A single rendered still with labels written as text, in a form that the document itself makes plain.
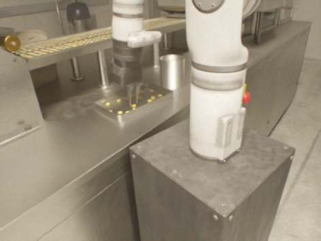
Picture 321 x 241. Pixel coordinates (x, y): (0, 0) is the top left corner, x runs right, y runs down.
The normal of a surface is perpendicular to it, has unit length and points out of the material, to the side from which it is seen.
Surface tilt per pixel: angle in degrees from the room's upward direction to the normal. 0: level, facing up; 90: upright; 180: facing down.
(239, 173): 0
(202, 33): 92
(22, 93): 90
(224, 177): 0
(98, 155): 0
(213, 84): 90
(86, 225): 90
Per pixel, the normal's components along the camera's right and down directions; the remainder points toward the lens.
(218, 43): -0.48, 0.45
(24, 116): 0.79, 0.27
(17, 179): -0.04, -0.88
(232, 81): 0.29, 0.45
